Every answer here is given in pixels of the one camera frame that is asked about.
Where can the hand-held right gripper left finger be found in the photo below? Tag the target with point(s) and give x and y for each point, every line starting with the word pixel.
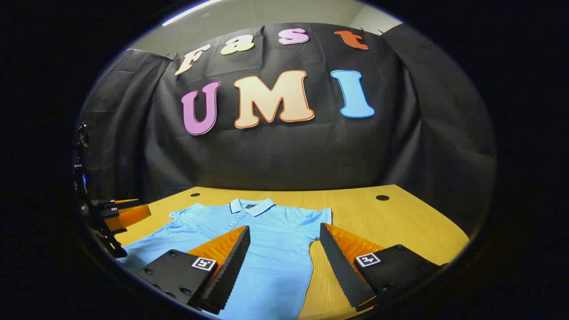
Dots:
pixel 231 262

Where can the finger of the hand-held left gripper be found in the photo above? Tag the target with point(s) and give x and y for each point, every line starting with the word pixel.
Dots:
pixel 131 218
pixel 126 202

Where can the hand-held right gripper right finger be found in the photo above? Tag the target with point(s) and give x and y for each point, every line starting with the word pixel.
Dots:
pixel 340 266

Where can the light blue T-shirt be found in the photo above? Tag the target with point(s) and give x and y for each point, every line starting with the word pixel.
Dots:
pixel 275 266

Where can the black backdrop cloth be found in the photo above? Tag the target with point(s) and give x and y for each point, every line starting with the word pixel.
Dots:
pixel 289 155

